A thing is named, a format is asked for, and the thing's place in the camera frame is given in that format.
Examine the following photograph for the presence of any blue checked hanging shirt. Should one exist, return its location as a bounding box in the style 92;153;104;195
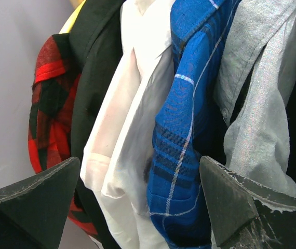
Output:
146;1;239;248

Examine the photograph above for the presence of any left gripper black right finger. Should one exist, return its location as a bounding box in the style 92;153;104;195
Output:
200;156;296;248

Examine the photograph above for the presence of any black hanging garment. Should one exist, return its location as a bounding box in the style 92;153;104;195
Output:
69;0;128;249

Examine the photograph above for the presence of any red black plaid shirt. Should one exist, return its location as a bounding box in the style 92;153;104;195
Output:
28;33;99;236

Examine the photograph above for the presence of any yellow hanger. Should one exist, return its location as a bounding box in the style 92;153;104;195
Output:
59;0;85;34

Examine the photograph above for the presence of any white hanging shirt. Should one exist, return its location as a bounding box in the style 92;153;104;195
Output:
80;1;174;248

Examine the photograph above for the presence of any grey hanging shirt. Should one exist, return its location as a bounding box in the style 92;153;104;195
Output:
215;1;296;197

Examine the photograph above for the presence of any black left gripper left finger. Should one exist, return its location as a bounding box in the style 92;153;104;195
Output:
0;157;80;249

